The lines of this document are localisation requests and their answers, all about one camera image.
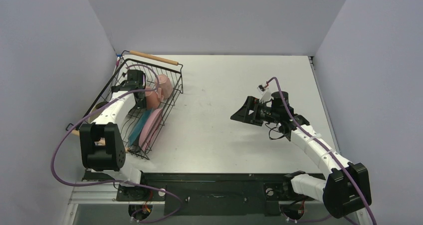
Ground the dark pink mug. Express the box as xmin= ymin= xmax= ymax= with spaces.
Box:
xmin=145 ymin=91 xmax=161 ymax=110

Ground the light pink mug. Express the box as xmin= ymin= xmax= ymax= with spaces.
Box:
xmin=155 ymin=74 xmax=173 ymax=101

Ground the cream and black small plate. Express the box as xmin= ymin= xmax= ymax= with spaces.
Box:
xmin=88 ymin=101 xmax=108 ymax=123

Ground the teal scalloped ceramic plate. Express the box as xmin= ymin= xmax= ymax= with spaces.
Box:
xmin=128 ymin=109 xmax=154 ymax=147

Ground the pink plastic plate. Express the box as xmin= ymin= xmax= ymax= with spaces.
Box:
xmin=139 ymin=108 xmax=163 ymax=152

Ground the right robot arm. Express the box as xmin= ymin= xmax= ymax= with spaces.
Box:
xmin=230 ymin=91 xmax=372 ymax=219

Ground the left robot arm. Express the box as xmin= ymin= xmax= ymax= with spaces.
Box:
xmin=79 ymin=69 xmax=149 ymax=200

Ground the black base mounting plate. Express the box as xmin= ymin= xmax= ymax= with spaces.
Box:
xmin=77 ymin=171 xmax=326 ymax=223

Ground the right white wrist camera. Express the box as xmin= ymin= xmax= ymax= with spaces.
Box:
xmin=257 ymin=83 xmax=272 ymax=103

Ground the black wire dish rack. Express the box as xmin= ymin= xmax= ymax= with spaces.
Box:
xmin=66 ymin=50 xmax=184 ymax=159

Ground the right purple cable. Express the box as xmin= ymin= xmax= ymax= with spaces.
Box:
xmin=267 ymin=76 xmax=378 ymax=225

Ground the purple cable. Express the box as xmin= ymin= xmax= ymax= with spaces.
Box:
xmin=267 ymin=76 xmax=378 ymax=225
xmin=50 ymin=64 xmax=184 ymax=224

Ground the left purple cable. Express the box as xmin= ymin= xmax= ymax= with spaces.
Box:
xmin=50 ymin=64 xmax=184 ymax=224

